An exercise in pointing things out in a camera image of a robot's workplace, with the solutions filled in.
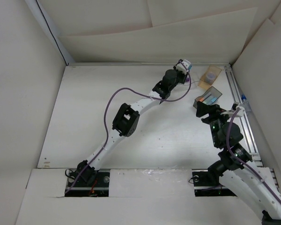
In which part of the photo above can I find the clear spray bottle blue cap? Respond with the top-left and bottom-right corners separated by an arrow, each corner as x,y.
241,94 -> 251,114

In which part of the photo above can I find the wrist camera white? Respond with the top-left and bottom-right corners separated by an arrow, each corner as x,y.
231,102 -> 245,118
174,59 -> 192,74

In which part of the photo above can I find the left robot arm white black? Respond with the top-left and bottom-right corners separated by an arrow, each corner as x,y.
74,63 -> 191,186

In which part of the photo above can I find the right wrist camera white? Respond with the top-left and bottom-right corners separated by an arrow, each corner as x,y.
231,102 -> 245,118

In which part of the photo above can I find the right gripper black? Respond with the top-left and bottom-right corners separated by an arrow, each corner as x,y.
195,100 -> 233,147

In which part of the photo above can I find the orange transparent container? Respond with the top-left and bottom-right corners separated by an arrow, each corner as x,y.
198,65 -> 222,90

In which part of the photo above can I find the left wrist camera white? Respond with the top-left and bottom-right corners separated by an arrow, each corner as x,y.
174,59 -> 192,74

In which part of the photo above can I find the small bottle in orange container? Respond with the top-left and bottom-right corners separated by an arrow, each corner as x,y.
205,72 -> 216,83

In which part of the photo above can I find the clear plastic container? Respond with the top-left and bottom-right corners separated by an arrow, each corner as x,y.
187,72 -> 200,90

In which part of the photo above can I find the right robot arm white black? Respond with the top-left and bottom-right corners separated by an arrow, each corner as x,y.
192,101 -> 281,225

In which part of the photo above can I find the dark grey transparent container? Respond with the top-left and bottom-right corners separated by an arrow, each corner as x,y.
193,86 -> 222,109

